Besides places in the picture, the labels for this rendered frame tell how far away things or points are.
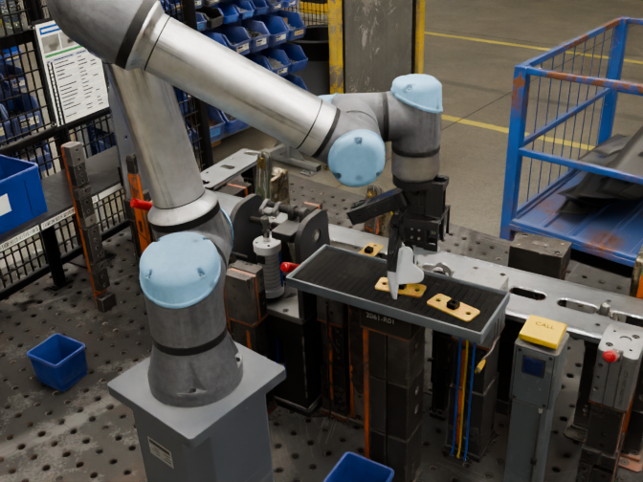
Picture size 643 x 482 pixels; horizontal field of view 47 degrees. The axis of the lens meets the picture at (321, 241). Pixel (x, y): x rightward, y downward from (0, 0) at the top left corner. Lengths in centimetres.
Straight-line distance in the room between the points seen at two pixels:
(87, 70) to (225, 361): 135
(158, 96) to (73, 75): 119
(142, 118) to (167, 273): 23
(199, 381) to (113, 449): 62
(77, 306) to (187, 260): 118
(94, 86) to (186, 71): 140
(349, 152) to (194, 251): 29
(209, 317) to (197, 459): 23
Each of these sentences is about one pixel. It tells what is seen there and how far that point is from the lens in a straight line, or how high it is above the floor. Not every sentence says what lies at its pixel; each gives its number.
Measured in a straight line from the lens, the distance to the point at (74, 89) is 229.
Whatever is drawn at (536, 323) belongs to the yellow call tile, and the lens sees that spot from 122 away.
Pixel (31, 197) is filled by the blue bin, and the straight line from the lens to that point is 199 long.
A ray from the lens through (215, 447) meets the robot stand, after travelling 118.
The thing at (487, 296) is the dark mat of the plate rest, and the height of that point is 116.
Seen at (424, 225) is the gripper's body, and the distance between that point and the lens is 117.
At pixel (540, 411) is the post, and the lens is 127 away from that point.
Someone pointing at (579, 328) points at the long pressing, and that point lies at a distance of 151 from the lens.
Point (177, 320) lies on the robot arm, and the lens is 108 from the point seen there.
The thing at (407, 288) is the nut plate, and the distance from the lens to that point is 128.
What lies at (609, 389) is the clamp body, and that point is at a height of 98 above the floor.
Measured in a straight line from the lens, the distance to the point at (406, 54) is 513.
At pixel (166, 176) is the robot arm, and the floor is 141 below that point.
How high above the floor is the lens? 185
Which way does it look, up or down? 29 degrees down
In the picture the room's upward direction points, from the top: 3 degrees counter-clockwise
